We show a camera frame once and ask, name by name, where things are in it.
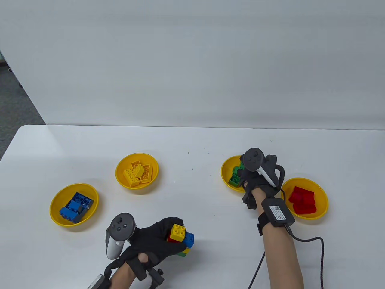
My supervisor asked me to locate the yellow long toy brick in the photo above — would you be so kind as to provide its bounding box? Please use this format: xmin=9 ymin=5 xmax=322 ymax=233
xmin=123 ymin=169 xmax=140 ymax=187
xmin=140 ymin=164 xmax=153 ymax=184

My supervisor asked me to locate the person's left forearm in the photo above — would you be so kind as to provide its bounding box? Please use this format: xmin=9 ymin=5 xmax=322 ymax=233
xmin=109 ymin=265 xmax=139 ymax=289

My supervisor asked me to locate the blue long toy brick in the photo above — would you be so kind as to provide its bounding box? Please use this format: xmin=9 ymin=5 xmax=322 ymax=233
xmin=74 ymin=192 xmax=94 ymax=208
xmin=72 ymin=205 xmax=91 ymax=224
xmin=59 ymin=207 xmax=79 ymax=223

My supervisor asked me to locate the cube shaped toy brick stack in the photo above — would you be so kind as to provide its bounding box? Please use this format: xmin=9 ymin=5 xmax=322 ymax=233
xmin=167 ymin=223 xmax=195 ymax=257

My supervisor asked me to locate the grey right wrist camera unit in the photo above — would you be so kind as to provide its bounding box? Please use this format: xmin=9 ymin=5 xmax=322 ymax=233
xmin=256 ymin=197 xmax=296 ymax=237

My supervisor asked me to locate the person's right forearm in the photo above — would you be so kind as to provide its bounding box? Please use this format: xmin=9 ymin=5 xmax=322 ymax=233
xmin=254 ymin=187 xmax=304 ymax=289

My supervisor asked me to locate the person's left hand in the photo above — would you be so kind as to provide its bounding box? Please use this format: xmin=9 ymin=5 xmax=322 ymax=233
xmin=104 ymin=217 xmax=188 ymax=286

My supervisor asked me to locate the person's right hand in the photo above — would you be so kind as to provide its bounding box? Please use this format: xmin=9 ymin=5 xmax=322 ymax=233
xmin=239 ymin=155 xmax=282 ymax=210

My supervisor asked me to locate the yellow plastic bowl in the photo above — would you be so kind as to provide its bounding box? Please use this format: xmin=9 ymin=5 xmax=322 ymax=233
xmin=220 ymin=155 xmax=250 ymax=192
xmin=282 ymin=177 xmax=329 ymax=219
xmin=50 ymin=182 xmax=100 ymax=226
xmin=115 ymin=152 xmax=159 ymax=189

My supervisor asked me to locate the thin grey braided cable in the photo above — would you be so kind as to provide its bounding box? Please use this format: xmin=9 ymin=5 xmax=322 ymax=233
xmin=248 ymin=251 xmax=266 ymax=289

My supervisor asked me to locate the red long toy brick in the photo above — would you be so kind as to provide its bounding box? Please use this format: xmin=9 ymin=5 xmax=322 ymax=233
xmin=293 ymin=202 xmax=318 ymax=215

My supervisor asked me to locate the grey hand controller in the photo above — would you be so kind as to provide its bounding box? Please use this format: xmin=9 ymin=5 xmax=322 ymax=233
xmin=240 ymin=148 xmax=285 ymax=188
xmin=105 ymin=213 xmax=136 ymax=260

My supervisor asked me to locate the black left wrist camera unit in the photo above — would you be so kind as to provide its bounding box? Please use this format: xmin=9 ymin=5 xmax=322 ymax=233
xmin=87 ymin=273 xmax=112 ymax=289

